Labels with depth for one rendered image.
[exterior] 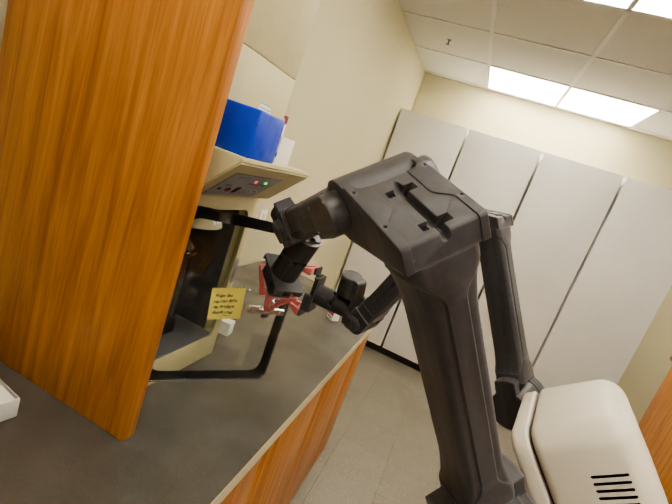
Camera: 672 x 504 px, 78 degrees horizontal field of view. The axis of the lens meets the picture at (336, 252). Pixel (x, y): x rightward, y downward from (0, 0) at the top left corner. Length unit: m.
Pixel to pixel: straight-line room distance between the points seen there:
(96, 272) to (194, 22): 0.47
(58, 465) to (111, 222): 0.41
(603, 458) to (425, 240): 0.41
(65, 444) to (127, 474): 0.13
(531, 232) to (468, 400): 3.43
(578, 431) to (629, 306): 3.41
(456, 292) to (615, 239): 3.60
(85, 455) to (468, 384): 0.71
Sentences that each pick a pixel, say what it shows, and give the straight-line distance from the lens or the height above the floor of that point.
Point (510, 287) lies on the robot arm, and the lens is 0.87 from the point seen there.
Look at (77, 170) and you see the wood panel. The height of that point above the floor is 1.39.
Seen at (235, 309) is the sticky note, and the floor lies 1.18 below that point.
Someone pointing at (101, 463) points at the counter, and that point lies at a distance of 0.90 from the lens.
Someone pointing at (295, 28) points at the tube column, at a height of 1.81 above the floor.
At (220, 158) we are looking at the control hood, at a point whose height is 1.49.
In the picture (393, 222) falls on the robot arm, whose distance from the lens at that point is 0.31.
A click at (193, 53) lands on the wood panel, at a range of 0.76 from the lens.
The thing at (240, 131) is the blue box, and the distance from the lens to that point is 0.81.
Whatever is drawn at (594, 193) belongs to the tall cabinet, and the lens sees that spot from 3.87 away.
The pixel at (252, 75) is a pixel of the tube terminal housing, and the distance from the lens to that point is 0.95.
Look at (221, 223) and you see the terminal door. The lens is 0.88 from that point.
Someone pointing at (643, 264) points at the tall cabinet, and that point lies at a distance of 3.98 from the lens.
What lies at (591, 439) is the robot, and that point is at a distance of 0.62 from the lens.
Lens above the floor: 1.56
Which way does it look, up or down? 12 degrees down
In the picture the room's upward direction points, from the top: 20 degrees clockwise
